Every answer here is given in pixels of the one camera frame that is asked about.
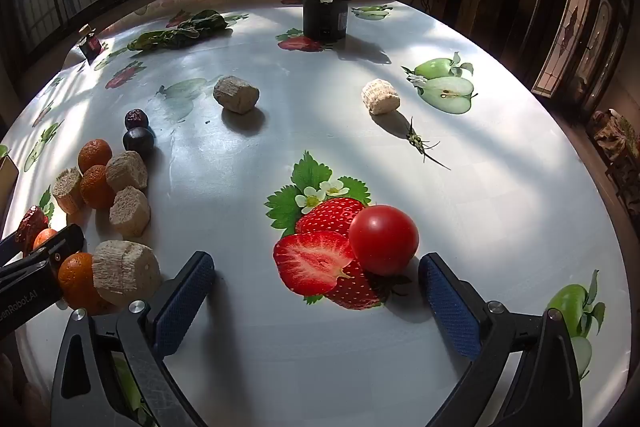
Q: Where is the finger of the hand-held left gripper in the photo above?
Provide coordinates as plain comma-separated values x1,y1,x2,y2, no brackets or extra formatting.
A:
0,223,85,280
0,234,26,265

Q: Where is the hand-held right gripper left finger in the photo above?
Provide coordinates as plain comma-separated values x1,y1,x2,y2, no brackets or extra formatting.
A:
50,251,217,427

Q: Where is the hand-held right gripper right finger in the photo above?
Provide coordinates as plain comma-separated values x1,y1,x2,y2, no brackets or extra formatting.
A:
418,252,583,427

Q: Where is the orange tangerine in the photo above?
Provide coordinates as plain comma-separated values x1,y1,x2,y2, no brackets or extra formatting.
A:
57,253,113,315
80,165,117,210
77,139,113,174

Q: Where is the beige sugarcane piece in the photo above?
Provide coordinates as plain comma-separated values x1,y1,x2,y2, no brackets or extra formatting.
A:
92,240,163,308
213,76,260,114
361,79,401,115
52,167,86,215
109,186,151,239
105,151,149,194

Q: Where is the brown cardboard box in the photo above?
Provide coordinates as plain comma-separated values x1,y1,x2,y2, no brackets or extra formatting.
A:
0,154,19,212

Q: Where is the red tomato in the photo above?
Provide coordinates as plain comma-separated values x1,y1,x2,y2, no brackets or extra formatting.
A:
348,205,420,277

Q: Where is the person's left hand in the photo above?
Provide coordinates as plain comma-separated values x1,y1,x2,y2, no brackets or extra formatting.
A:
0,352,51,427

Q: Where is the small orange fruit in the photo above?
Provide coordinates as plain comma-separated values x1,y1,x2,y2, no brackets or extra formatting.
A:
33,228,59,252

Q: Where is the shiny red date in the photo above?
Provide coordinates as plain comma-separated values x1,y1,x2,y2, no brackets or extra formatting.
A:
15,205,50,258

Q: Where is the dark purple plum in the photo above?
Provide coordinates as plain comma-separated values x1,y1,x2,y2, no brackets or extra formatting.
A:
122,127,156,156

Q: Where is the fruit-print tablecloth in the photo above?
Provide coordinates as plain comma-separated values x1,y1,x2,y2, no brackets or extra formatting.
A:
0,0,632,427

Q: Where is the wrinkled red date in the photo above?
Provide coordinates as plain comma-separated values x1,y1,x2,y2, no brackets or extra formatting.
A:
124,109,149,131

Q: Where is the green plant stem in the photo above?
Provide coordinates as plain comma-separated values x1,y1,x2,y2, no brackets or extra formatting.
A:
406,117,452,171

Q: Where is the small dark red bottle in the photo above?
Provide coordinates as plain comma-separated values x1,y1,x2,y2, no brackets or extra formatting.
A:
78,24,104,65

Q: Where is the carved wooden chair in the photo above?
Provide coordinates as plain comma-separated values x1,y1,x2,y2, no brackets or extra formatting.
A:
587,109,640,208

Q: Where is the green leafy vegetable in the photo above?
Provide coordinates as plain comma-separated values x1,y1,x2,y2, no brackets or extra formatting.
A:
127,9,236,52

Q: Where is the stained-glass cabinet door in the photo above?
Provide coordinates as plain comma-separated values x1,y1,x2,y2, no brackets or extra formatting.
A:
530,0,636,118

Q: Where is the black cylindrical container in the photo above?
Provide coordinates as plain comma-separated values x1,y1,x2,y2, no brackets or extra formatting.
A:
301,0,350,41

